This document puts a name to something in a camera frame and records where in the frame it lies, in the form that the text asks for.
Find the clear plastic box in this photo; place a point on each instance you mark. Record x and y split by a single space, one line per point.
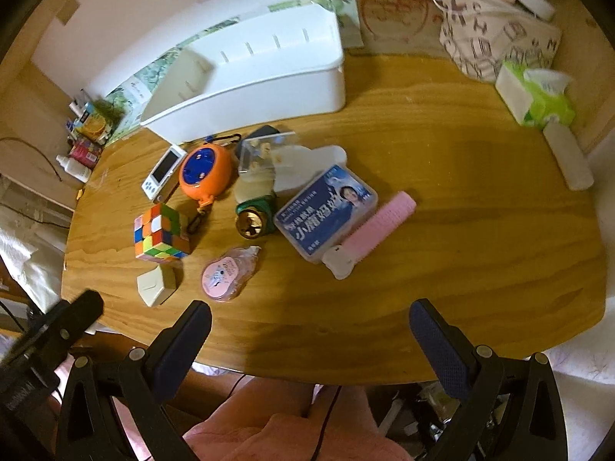
260 153

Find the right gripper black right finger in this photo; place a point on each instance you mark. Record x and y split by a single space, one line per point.
451 356

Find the white dropper bottle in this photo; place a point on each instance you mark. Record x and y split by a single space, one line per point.
74 168

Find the blue white card box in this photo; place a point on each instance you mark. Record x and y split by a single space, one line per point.
325 212

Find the green bottle gold cap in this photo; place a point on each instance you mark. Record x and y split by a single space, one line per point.
255 217

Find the white plastic storage bin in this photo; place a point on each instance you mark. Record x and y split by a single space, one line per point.
277 66

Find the small cream cardboard box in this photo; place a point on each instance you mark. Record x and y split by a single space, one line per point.
155 286

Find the multicolour rubiks cube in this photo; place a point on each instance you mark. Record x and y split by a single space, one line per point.
161 235

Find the green tissue pack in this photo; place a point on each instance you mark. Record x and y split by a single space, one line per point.
535 97

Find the brown cartoon cardboard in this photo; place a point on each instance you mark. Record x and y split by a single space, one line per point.
400 27

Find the white handheld game console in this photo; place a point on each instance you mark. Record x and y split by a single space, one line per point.
161 182

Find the red tube pack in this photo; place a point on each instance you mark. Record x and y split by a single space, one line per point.
85 152

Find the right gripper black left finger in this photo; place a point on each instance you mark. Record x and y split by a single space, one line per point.
171 355

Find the patterned canvas bag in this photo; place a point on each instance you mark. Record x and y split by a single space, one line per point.
480 35

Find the pink ribbed tube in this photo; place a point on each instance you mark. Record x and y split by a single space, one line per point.
342 259

